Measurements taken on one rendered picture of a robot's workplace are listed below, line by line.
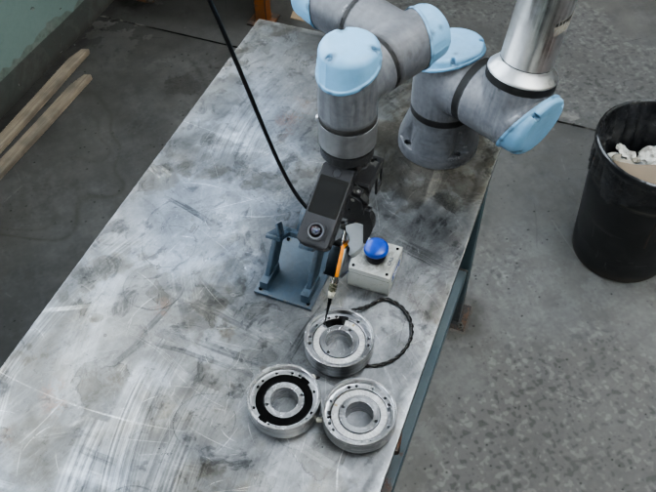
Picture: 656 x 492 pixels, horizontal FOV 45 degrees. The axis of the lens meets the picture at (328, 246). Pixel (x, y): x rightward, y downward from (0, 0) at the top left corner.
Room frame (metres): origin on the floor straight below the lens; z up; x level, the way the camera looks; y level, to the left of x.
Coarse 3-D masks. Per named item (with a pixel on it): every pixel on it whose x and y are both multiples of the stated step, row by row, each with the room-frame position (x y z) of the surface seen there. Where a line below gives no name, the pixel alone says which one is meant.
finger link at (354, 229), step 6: (348, 222) 0.74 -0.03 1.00; (354, 222) 0.73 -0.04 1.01; (348, 228) 0.73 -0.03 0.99; (354, 228) 0.73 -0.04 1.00; (360, 228) 0.73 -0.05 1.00; (348, 234) 0.73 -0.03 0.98; (354, 234) 0.73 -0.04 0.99; (360, 234) 0.73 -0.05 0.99; (348, 240) 0.73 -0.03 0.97; (354, 240) 0.73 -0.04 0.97; (360, 240) 0.73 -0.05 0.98; (348, 246) 0.73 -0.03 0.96; (354, 246) 0.73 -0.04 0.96; (360, 246) 0.73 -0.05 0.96; (348, 252) 0.73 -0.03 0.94; (354, 252) 0.73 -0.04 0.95
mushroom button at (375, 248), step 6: (372, 240) 0.81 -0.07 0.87; (378, 240) 0.81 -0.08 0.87; (384, 240) 0.81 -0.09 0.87; (366, 246) 0.80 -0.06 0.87; (372, 246) 0.80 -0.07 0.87; (378, 246) 0.80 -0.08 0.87; (384, 246) 0.80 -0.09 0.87; (366, 252) 0.79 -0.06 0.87; (372, 252) 0.79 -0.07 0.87; (378, 252) 0.79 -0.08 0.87; (384, 252) 0.79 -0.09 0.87; (372, 258) 0.78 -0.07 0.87; (378, 258) 0.78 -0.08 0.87
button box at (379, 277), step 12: (360, 252) 0.81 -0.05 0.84; (396, 252) 0.81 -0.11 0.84; (360, 264) 0.79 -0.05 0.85; (372, 264) 0.79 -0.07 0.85; (384, 264) 0.79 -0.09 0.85; (396, 264) 0.79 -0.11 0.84; (348, 276) 0.78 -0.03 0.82; (360, 276) 0.77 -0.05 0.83; (372, 276) 0.77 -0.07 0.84; (384, 276) 0.76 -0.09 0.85; (372, 288) 0.77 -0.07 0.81; (384, 288) 0.76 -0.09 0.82
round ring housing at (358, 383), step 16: (336, 384) 0.57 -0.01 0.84; (352, 384) 0.58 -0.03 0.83; (368, 384) 0.58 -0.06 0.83; (352, 400) 0.55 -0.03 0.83; (368, 400) 0.55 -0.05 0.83; (384, 400) 0.55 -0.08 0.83; (336, 432) 0.50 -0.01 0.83; (352, 432) 0.51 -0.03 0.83; (384, 432) 0.50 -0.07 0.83; (352, 448) 0.48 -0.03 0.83; (368, 448) 0.48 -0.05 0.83
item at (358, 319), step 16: (320, 320) 0.69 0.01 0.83; (352, 320) 0.69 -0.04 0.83; (304, 336) 0.66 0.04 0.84; (336, 336) 0.67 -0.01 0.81; (352, 336) 0.66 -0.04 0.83; (368, 336) 0.66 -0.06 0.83; (336, 352) 0.63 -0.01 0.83; (352, 352) 0.63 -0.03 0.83; (368, 352) 0.62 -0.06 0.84; (320, 368) 0.61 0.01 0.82; (336, 368) 0.60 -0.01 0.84; (352, 368) 0.61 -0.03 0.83
